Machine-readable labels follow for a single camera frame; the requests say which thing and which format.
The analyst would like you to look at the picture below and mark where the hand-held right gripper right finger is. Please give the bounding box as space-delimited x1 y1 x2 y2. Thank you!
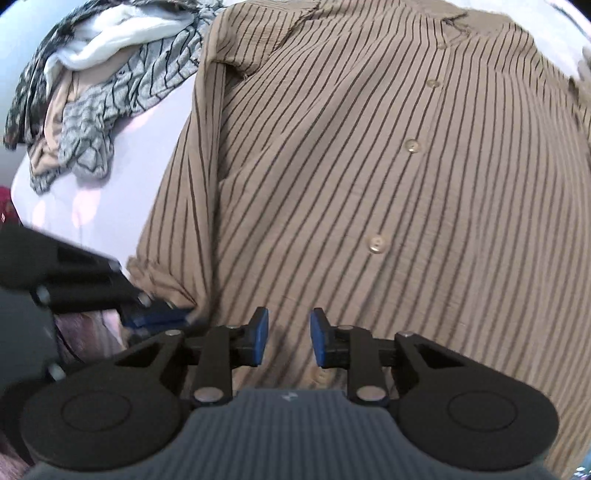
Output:
309 307 465 407

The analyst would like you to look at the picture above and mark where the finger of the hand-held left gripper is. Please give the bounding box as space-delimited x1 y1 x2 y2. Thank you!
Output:
34 265 197 325
122 320 206 344

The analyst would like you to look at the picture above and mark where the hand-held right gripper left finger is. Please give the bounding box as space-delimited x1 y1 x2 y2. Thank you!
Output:
115 307 270 408

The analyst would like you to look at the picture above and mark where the tan striped button shirt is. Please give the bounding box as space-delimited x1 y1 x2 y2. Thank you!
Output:
127 0 591 476

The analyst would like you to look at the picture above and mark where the pink bear print bag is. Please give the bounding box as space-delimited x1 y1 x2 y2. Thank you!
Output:
0 185 21 227

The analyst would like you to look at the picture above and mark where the bed with pink dotted sheet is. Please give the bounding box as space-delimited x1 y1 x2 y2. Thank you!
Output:
0 0 591 324

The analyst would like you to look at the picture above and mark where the beige garment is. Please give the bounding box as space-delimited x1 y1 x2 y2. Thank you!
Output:
28 69 88 185

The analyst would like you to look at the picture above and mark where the grey wavy striped garment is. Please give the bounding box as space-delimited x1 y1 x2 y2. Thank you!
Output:
30 16 218 195

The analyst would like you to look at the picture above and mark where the white garment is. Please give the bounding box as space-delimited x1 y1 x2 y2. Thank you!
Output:
44 4 195 70

